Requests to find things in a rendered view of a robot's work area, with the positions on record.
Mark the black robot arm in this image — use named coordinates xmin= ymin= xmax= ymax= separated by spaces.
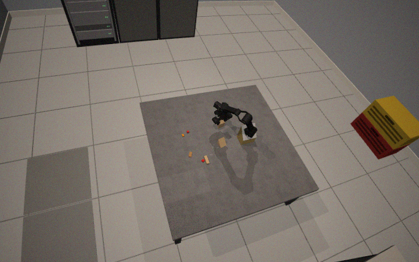
xmin=214 ymin=101 xmax=257 ymax=138

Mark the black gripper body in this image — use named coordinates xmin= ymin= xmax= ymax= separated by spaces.
xmin=212 ymin=112 xmax=233 ymax=124

